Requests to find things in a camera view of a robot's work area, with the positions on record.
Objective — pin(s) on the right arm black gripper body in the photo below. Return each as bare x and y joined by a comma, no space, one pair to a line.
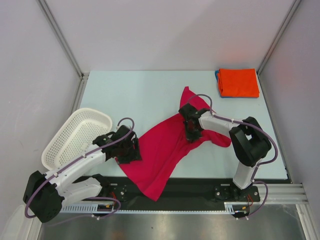
191,127

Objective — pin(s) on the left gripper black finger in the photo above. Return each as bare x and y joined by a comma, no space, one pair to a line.
136,146
126,159

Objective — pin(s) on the folded orange t-shirt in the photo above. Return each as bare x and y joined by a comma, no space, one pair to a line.
238,82

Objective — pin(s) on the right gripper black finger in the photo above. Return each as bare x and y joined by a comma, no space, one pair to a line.
197,135
191,138

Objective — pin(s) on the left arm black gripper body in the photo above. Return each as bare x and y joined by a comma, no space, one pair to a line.
126,148

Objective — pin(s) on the crimson red t-shirt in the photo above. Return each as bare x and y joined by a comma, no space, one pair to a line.
161,148

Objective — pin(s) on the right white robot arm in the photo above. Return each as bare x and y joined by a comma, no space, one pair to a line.
249,142

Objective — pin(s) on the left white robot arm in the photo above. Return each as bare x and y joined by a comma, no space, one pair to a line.
46,194

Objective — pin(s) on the left aluminium corner post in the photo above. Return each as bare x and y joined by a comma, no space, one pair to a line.
49,16

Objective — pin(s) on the black base mounting strip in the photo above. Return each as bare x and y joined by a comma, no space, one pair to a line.
184,194

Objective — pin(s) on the folded blue t-shirt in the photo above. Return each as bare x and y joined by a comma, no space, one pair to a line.
217,80

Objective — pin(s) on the aluminium corner post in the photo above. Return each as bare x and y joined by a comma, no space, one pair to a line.
279,34
49,16

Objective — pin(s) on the left slotted cable duct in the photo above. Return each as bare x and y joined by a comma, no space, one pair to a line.
89,208

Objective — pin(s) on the right aluminium corner post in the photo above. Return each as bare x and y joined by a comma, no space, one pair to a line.
279,34

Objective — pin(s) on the white perforated plastic basket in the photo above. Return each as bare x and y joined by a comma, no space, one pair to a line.
74,137

